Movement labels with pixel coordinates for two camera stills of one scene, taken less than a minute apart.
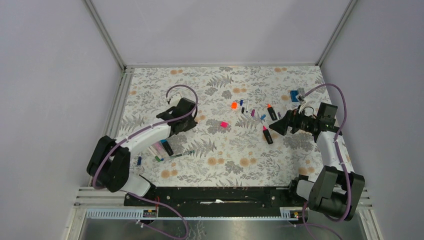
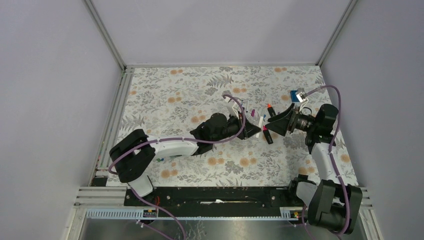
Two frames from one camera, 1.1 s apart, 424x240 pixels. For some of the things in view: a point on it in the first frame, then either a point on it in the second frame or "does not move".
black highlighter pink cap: x=267 y=135 does not move
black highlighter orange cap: x=271 y=112 does not move
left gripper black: x=192 y=124 to x=249 y=130
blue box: x=293 y=93 does not move
